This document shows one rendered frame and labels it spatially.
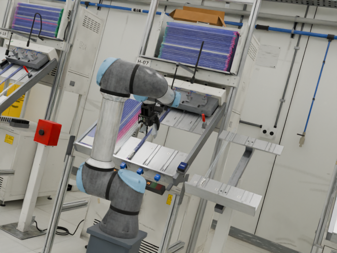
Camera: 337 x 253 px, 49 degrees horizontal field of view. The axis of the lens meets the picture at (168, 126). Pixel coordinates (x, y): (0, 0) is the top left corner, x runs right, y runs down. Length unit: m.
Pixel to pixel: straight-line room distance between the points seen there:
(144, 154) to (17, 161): 1.29
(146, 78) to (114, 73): 0.12
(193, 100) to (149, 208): 0.74
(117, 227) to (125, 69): 0.58
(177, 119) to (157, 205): 0.55
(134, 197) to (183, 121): 0.98
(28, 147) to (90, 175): 1.74
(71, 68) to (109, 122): 1.93
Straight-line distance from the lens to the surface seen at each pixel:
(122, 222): 1.42
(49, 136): 2.58
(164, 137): 4.13
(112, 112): 1.38
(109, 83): 1.36
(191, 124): 2.27
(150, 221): 2.39
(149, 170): 2.01
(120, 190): 1.41
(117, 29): 4.70
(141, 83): 1.32
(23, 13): 3.45
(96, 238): 1.45
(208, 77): 2.44
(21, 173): 3.18
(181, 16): 2.98
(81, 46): 3.34
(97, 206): 2.58
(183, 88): 2.44
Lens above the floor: 1.04
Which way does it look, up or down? 2 degrees down
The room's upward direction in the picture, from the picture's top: 15 degrees clockwise
